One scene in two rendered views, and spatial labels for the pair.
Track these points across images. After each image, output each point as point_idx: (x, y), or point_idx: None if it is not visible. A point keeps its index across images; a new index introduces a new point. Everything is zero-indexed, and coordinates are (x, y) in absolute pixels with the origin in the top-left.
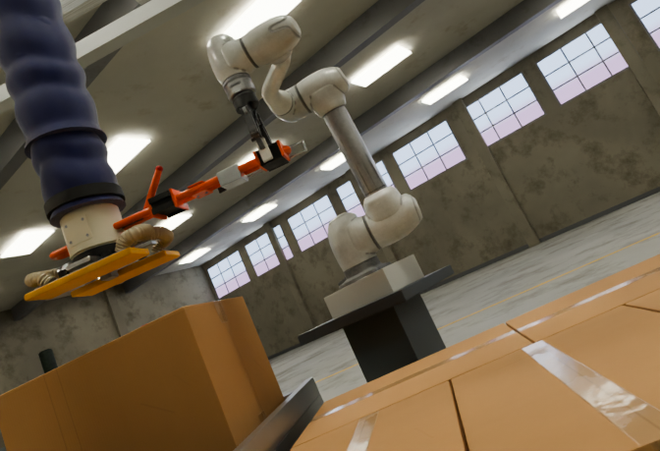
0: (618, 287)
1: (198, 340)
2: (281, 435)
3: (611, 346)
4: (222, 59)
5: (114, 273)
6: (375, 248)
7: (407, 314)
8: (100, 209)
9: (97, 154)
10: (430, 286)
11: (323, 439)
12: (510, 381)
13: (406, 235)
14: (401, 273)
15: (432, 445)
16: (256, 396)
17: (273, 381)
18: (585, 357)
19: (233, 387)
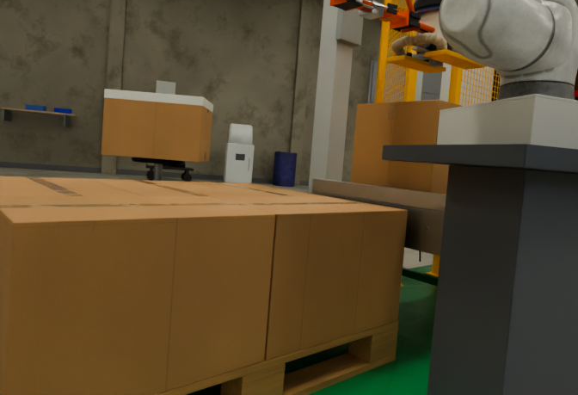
0: (147, 204)
1: (357, 125)
2: (351, 194)
3: (150, 188)
4: None
5: (433, 63)
6: (498, 70)
7: (464, 189)
8: (420, 20)
9: None
10: (430, 162)
11: (303, 194)
12: (197, 189)
13: (476, 59)
14: (468, 126)
15: (212, 186)
16: (390, 174)
17: (423, 176)
18: (161, 188)
19: (368, 159)
